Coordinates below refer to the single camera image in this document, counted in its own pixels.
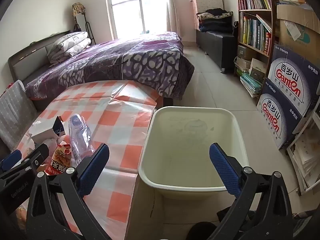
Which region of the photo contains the large brown cardboard box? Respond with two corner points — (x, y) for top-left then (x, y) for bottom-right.
(276, 4), (320, 53)

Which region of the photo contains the black metal floor stand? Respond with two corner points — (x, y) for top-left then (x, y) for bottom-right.
(84, 12), (97, 45)

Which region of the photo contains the orange checkered tablecloth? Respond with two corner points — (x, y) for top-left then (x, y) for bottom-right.
(14, 80), (160, 240)

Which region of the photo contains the dark bed headboard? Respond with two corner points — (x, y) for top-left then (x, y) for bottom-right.
(7, 30), (72, 81)

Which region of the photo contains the small cardboard carton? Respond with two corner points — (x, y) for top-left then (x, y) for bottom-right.
(236, 45), (254, 61)

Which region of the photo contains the wooden bookshelf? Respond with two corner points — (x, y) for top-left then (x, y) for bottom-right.
(234, 0), (279, 83)

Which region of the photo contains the grey checked fabric panel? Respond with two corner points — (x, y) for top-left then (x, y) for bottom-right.
(0, 80), (38, 151)

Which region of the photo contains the window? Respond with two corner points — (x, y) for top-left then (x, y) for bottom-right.
(104, 0), (171, 39)

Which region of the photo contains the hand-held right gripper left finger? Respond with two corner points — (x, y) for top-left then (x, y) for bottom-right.
(26, 143), (110, 240)

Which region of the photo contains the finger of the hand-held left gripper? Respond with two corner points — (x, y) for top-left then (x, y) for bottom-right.
(0, 149), (22, 172)
(0, 143), (50, 180)

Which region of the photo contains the stack of green books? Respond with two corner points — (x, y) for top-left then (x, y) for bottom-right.
(239, 73), (263, 98)

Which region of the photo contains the blue biscuit box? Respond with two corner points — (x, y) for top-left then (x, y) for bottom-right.
(31, 116), (66, 144)

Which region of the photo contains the pink checked cabinet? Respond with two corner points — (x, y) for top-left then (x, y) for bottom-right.
(192, 0), (224, 32)

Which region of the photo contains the white plastic bin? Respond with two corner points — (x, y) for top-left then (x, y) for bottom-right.
(139, 106), (250, 201)

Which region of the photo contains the crushed clear plastic bottle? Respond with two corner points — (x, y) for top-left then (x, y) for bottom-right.
(69, 114), (96, 167)

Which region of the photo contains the pile of folded clothes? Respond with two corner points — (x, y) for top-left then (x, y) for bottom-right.
(196, 8), (234, 33)

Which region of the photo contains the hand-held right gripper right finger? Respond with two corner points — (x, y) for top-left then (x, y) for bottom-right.
(209, 142), (294, 240)

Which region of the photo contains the black bench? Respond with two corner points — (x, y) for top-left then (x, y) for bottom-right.
(196, 30), (237, 74)

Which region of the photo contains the orange peel piece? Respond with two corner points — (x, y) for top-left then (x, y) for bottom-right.
(14, 205), (28, 222)

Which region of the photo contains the plaid scarf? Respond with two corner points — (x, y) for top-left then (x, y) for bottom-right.
(72, 3), (86, 18)

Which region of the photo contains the red snack packet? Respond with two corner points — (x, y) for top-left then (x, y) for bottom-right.
(44, 144), (73, 176)

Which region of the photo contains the white curtain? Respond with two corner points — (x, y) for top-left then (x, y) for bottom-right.
(162, 0), (182, 37)

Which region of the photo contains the pile of white booklets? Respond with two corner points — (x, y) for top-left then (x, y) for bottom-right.
(291, 130), (320, 191)

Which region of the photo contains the bed with purple quilt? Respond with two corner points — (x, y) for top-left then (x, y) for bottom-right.
(25, 31), (195, 100)

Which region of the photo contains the folded floral quilt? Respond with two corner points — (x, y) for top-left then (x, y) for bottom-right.
(47, 32), (92, 64)

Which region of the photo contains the blue water bottle case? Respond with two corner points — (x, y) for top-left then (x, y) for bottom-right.
(267, 44), (320, 118)
(256, 77), (315, 151)

